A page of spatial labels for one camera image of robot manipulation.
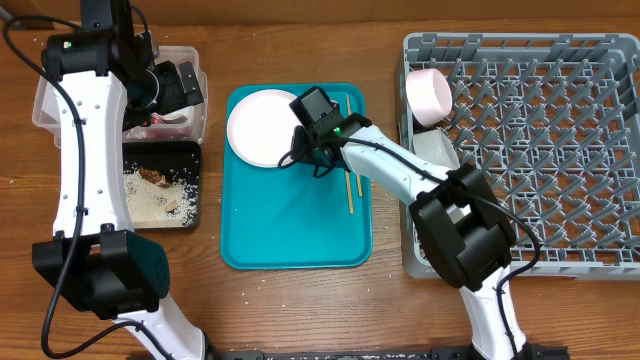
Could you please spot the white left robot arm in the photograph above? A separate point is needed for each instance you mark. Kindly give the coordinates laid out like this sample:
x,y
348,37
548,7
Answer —
x,y
106,81

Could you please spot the red snack wrapper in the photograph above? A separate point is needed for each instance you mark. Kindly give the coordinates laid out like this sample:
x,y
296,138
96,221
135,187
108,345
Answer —
x,y
160,120

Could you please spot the wooden chopstick left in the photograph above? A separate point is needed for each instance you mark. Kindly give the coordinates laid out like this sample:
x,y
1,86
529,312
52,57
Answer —
x,y
349,193

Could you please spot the pile of white rice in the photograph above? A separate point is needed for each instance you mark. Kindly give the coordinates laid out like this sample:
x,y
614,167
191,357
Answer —
x,y
152,207

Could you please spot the grey dishwasher rack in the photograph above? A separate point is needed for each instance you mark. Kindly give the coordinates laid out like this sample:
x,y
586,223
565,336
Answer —
x,y
552,120

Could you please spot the clear plastic bin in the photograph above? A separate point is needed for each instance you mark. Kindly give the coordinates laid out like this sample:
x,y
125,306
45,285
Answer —
x,y
190,123

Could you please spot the black rail at table edge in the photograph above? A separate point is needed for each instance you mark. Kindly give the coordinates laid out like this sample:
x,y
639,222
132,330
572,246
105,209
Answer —
x,y
350,355

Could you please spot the large white plate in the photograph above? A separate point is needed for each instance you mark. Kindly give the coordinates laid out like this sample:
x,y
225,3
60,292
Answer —
x,y
261,126

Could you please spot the wooden chopstick right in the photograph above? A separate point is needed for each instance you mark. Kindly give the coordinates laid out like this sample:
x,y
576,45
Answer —
x,y
358,179

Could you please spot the teal plastic tray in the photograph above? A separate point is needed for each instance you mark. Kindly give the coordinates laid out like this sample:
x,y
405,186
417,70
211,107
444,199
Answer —
x,y
275,219

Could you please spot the brown food scrap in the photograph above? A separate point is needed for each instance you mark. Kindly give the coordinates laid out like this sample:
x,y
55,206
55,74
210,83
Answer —
x,y
154,177

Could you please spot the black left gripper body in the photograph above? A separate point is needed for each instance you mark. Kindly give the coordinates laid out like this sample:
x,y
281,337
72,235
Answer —
x,y
171,96

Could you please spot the grey bowl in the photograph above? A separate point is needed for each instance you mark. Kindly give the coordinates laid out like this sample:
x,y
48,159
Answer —
x,y
435,147

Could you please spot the wooden chopstick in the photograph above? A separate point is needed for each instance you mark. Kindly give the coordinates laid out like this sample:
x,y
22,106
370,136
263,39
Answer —
x,y
349,193
358,179

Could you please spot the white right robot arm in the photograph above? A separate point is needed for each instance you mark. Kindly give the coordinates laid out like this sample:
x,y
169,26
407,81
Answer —
x,y
466,235

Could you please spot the black waste tray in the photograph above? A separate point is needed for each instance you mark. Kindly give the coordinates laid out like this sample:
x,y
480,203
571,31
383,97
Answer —
x,y
175,159

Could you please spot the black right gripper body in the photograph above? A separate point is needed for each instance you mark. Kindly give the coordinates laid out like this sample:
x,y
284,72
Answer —
x,y
309,144

